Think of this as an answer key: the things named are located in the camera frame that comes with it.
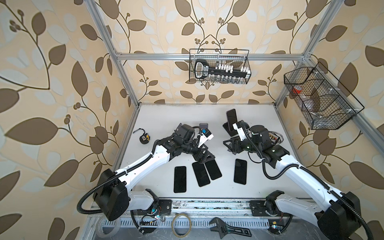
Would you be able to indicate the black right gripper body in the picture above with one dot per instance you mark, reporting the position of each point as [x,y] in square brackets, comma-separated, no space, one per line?
[244,145]

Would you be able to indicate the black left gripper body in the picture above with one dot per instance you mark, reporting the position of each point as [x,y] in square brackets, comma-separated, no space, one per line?
[197,152]

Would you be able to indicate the silver-edged black phone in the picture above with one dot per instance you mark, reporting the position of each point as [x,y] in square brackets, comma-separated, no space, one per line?
[213,170]

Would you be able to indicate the dark phone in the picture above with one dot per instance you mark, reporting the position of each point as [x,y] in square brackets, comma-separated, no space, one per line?
[201,174]

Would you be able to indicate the green-cased phone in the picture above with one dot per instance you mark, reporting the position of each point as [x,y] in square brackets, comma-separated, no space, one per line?
[180,179]

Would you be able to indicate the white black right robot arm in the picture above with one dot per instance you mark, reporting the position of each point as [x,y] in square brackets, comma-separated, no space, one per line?
[336,214]

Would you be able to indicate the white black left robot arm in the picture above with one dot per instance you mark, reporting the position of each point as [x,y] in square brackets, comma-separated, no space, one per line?
[114,194]

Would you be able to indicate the dark right phone stand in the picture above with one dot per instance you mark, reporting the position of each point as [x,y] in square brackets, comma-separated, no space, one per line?
[232,133]

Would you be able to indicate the purple round middle phone stand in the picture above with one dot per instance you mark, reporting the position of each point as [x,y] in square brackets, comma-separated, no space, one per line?
[203,126]

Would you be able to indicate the yellow black tape measure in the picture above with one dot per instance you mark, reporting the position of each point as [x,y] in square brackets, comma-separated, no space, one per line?
[144,138]

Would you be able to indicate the brown tape roll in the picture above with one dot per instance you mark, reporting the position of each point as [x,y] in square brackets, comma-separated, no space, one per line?
[181,225]

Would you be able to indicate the black adjustable wrench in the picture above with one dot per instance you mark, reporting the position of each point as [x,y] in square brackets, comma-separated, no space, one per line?
[221,227]

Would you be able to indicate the black socket set holder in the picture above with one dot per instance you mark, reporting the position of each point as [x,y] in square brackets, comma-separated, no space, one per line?
[220,72]

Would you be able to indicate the red capped item in basket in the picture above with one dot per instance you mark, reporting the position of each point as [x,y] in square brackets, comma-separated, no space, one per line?
[297,90]

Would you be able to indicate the clear tape roll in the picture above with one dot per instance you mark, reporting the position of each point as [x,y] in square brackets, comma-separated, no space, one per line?
[106,228]

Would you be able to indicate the black circuit board with wires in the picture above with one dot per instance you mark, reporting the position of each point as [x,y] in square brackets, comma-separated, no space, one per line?
[276,137]

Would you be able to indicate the black wire basket back wall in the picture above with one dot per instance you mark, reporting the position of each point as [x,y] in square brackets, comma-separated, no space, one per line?
[235,57]

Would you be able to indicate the black wire basket wall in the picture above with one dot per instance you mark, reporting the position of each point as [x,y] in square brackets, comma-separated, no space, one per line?
[235,57]
[325,102]

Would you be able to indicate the black wire basket right wall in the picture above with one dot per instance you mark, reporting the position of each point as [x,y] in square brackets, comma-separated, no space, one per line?
[325,102]

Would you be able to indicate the aluminium frame post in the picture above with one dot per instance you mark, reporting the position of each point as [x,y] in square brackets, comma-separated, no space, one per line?
[92,8]

